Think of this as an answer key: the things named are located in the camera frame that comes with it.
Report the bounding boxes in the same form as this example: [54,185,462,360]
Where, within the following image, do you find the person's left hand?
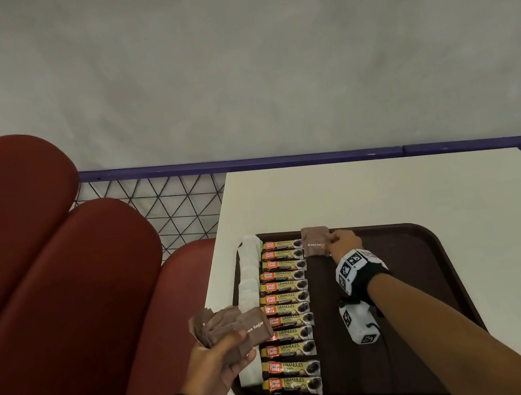
[173,326,266,395]

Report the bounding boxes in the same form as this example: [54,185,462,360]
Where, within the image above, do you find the handful of brown sugar packets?
[186,298,273,372]

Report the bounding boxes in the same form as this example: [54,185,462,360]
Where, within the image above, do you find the white tea bag green tag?
[239,232,265,257]

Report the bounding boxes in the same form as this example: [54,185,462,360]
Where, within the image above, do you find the person's right forearm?
[364,249,521,395]

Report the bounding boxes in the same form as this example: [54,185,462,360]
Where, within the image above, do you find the brown paper sugar sachet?
[299,222,335,259]

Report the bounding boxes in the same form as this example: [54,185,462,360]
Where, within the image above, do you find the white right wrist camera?
[338,296,383,349]

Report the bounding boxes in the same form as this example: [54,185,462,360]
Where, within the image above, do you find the row of white tea bags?
[215,232,287,390]

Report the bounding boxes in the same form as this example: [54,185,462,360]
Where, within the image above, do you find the purple wire fence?
[70,94,521,295]

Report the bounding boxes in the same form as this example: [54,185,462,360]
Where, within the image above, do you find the right marker wristband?
[332,244,395,305]

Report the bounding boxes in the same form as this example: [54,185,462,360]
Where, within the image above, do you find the red padded chair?
[0,102,246,395]

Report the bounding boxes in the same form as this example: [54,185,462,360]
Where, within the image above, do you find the row of gold coffee sachets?
[238,233,332,395]

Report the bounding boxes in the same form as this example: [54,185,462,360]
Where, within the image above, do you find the brown plastic tray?
[206,197,499,395]

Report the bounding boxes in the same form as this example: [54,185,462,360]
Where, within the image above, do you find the black camera cable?
[375,322,403,395]

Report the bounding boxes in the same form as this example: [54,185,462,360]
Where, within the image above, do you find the person's right hand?
[322,226,366,264]

